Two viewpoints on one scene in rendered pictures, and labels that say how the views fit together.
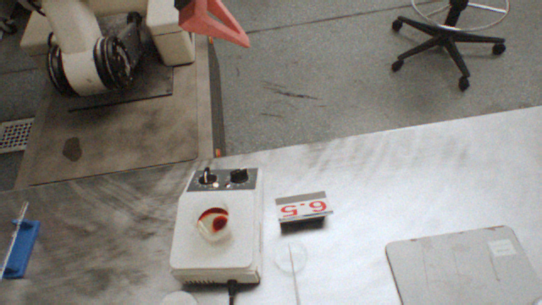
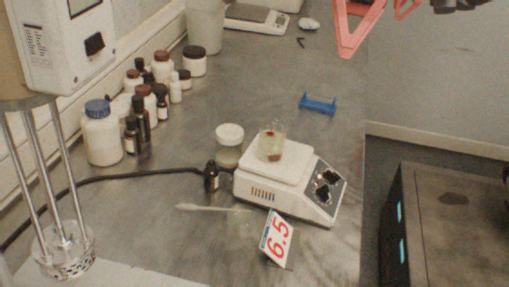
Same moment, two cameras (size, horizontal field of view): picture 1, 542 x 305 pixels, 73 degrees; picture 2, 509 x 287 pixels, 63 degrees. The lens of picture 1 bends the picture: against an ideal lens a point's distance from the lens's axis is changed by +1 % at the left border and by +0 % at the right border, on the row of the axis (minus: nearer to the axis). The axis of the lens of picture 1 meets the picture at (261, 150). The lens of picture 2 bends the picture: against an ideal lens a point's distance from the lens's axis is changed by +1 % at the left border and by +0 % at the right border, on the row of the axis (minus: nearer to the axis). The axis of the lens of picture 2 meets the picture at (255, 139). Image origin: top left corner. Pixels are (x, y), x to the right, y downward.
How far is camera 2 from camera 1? 60 cm
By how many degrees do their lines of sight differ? 65
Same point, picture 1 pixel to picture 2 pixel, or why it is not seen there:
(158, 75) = not seen: outside the picture
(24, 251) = (314, 104)
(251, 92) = not seen: outside the picture
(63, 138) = (467, 194)
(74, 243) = (311, 124)
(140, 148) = (450, 249)
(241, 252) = (249, 162)
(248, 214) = (277, 173)
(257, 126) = not seen: outside the picture
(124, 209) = (328, 148)
